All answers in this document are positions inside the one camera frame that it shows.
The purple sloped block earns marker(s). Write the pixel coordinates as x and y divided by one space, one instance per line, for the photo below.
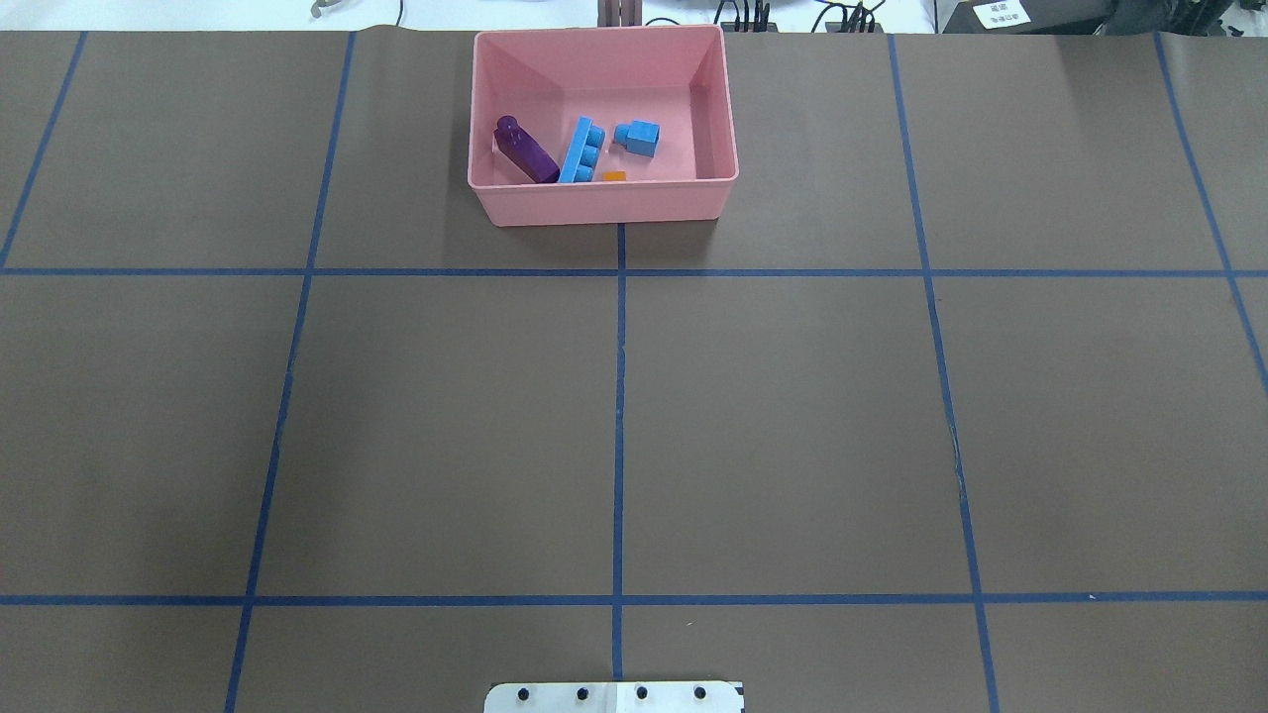
516 144

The long blue four-stud block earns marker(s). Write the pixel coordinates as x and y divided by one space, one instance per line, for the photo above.
583 152

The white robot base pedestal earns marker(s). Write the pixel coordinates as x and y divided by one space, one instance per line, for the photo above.
617 696

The pink plastic box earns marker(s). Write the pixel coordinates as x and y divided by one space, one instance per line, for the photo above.
675 76

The small blue single-stud block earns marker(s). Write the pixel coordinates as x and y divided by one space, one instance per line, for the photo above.
639 137

